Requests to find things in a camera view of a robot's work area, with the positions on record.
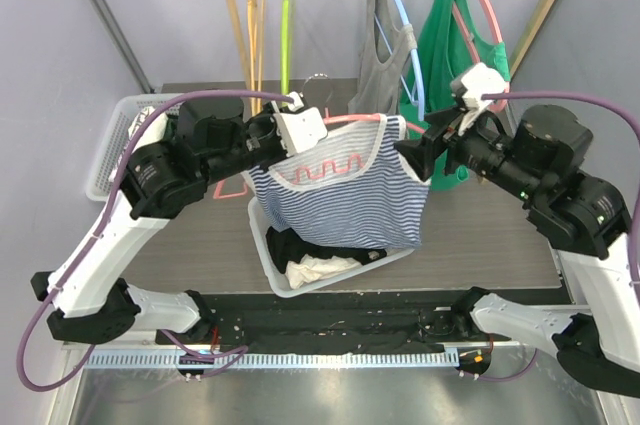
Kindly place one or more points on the white centre laundry basket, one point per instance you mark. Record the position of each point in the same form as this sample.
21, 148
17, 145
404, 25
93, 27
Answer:
278, 282

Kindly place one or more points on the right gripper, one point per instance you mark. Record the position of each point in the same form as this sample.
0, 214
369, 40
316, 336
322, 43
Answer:
437, 135

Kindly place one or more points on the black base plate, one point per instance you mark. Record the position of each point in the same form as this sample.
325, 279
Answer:
336, 323

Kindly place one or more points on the white left laundry basket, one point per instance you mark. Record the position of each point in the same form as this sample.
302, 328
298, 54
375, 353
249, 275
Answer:
111, 145

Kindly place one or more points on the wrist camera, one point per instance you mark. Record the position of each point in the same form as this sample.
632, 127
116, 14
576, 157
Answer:
468, 90
299, 126

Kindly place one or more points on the grey tank top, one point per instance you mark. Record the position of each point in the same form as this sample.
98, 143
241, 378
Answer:
380, 55

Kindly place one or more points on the white cloth in left basket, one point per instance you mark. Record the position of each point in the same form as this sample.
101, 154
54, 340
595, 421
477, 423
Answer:
154, 133

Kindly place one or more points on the lime green hanger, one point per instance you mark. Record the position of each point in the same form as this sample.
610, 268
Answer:
286, 44

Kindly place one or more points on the yellow plastic hanger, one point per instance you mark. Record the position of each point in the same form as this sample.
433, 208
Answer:
256, 10

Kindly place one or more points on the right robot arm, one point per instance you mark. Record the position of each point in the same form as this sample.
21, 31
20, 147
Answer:
584, 218

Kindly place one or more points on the grey corner frame post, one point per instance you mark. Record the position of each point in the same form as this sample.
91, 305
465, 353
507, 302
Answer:
115, 32

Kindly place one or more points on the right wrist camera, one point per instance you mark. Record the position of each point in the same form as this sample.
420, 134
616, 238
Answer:
468, 90

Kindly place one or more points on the white laundry basket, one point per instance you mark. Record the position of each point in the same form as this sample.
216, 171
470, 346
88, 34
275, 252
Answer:
278, 282
111, 145

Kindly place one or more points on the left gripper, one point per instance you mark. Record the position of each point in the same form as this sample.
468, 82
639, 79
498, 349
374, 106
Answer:
266, 117

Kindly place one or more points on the green cloth in basket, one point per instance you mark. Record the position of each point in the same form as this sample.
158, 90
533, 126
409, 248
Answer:
170, 131

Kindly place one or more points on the slotted cable duct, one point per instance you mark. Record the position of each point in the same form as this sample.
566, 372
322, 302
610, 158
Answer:
175, 359

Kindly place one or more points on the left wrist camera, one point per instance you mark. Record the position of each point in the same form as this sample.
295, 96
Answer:
299, 126

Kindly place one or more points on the black tank top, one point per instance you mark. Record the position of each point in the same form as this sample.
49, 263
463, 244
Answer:
287, 246

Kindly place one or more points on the light blue hanger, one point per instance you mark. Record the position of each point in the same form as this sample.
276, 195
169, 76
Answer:
410, 45

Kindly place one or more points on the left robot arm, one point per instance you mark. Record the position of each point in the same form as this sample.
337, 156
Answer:
187, 144

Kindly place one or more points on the striped blue white tank top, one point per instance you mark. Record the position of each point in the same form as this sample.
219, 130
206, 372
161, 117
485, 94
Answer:
353, 189

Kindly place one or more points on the green tank top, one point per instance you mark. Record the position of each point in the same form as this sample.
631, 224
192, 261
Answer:
443, 51

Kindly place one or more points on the pink plastic hanger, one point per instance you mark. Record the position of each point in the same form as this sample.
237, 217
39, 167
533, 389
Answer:
485, 20

